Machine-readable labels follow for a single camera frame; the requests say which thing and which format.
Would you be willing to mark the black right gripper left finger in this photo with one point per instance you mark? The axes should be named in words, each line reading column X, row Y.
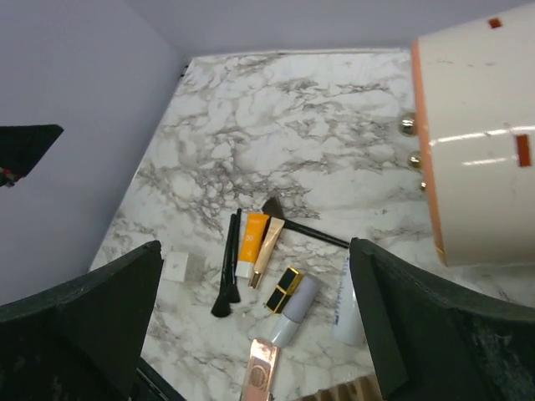
column 82, row 339

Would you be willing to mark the cream round drawer organizer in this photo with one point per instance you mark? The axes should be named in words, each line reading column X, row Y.
column 474, row 118

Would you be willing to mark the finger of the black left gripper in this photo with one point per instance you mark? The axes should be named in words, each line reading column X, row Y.
column 22, row 147

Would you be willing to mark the lavender white bottle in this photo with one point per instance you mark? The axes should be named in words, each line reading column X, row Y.
column 295, row 311

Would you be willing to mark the gold cream tube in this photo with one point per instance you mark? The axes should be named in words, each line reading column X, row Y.
column 274, row 230

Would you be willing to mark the angled black makeup brush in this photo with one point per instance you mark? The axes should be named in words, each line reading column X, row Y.
column 273, row 208

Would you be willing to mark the white blue tube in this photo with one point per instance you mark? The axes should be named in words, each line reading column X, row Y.
column 348, row 327

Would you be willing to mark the black gold lipstick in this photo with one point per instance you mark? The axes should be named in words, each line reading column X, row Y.
column 283, row 291

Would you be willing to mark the white silver small box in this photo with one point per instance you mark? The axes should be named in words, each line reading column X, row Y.
column 182, row 266

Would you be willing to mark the orange sunscreen tube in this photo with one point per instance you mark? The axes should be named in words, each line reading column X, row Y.
column 251, row 244

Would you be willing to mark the rose gold eyeshadow palette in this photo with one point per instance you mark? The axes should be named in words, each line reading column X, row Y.
column 260, row 370

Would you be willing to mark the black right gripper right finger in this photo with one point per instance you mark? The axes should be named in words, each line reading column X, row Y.
column 432, row 339

